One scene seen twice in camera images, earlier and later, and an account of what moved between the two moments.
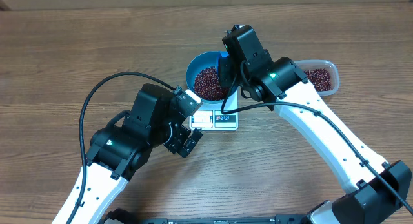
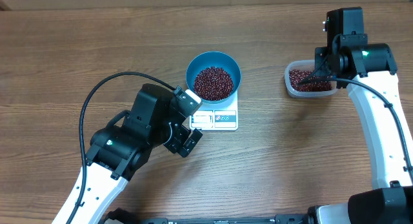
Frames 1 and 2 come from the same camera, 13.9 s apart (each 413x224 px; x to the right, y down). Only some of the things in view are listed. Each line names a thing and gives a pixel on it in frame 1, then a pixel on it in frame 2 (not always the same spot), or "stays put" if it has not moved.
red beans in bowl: (206, 85) stays put
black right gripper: (229, 78) → (322, 66)
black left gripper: (177, 143) stays put
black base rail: (119, 216) stays put
